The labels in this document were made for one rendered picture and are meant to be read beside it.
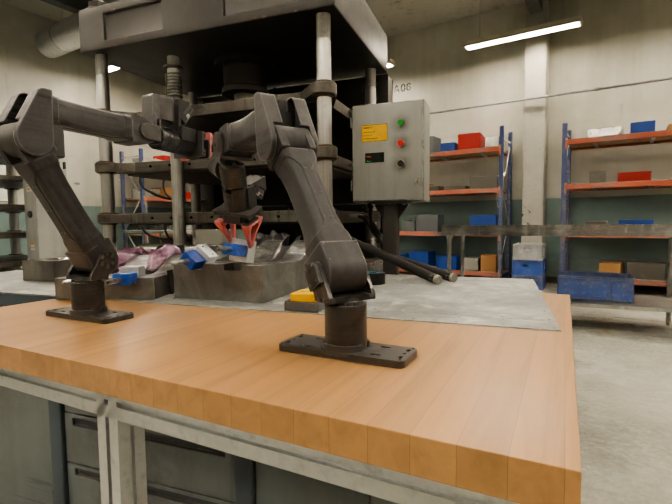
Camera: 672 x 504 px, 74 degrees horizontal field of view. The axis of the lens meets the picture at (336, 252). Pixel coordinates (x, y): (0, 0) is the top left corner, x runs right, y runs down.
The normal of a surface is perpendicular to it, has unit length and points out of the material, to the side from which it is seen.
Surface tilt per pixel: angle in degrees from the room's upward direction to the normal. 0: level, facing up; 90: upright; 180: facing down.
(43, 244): 90
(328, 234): 53
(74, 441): 90
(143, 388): 90
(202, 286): 90
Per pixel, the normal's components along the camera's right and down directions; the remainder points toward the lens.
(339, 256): 0.43, -0.56
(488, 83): -0.54, 0.07
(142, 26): -0.35, 0.07
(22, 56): 0.84, 0.03
